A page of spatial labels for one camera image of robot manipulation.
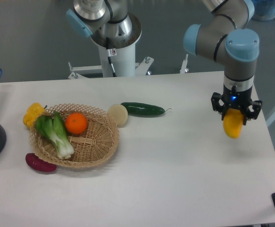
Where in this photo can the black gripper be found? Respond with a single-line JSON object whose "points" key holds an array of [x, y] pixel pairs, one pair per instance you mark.
{"points": [[240, 100]]}

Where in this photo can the yellow mango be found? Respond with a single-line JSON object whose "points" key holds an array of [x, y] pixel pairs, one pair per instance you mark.
{"points": [[232, 123]]}

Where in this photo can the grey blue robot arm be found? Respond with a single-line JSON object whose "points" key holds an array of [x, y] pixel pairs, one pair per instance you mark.
{"points": [[225, 41]]}

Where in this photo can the woven wicker basket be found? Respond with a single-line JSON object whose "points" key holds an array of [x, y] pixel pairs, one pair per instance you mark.
{"points": [[92, 147]]}

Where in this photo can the blue plastic bag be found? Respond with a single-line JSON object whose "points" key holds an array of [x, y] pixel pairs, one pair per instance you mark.
{"points": [[264, 10]]}

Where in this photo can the green cucumber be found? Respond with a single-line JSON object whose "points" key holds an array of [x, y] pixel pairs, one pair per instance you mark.
{"points": [[143, 110]]}

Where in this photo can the orange fruit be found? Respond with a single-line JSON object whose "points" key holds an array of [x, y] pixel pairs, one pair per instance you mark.
{"points": [[76, 123]]}

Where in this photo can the green bok choy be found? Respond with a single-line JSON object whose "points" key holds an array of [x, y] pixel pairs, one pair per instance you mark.
{"points": [[54, 130]]}

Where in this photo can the yellow bell pepper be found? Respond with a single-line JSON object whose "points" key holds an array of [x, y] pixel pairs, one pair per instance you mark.
{"points": [[32, 113]]}

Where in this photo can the purple sweet potato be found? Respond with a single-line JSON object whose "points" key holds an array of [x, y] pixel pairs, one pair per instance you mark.
{"points": [[37, 164]]}

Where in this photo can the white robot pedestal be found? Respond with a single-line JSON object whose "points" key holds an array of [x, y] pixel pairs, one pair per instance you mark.
{"points": [[116, 46]]}

